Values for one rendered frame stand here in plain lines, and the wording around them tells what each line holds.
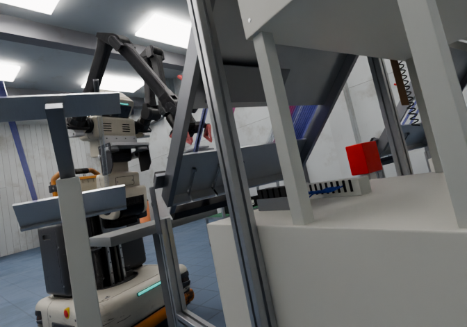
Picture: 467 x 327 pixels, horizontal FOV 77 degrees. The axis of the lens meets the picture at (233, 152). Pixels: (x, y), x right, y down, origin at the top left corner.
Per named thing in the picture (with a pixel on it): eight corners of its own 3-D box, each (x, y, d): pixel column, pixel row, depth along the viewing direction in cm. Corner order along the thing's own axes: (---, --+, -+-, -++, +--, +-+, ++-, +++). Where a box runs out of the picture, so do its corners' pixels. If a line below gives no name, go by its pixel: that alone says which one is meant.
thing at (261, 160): (169, 199, 108) (167, 193, 110) (294, 172, 146) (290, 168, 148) (178, 158, 98) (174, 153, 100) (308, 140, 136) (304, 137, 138)
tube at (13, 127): (38, 221, 101) (38, 218, 102) (43, 220, 101) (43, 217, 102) (-4, 82, 73) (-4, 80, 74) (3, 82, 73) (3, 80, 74)
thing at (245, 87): (191, 115, 87) (183, 107, 90) (329, 109, 125) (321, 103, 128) (216, -6, 70) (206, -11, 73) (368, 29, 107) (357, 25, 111)
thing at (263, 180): (172, 206, 107) (165, 193, 112) (296, 177, 145) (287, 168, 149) (172, 204, 107) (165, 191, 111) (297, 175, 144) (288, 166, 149)
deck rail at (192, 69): (167, 207, 106) (160, 196, 110) (172, 206, 107) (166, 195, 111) (209, -7, 68) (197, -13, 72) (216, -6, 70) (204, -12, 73)
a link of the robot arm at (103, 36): (110, 26, 139) (95, 23, 130) (133, 39, 137) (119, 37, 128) (86, 108, 155) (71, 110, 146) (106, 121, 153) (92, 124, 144)
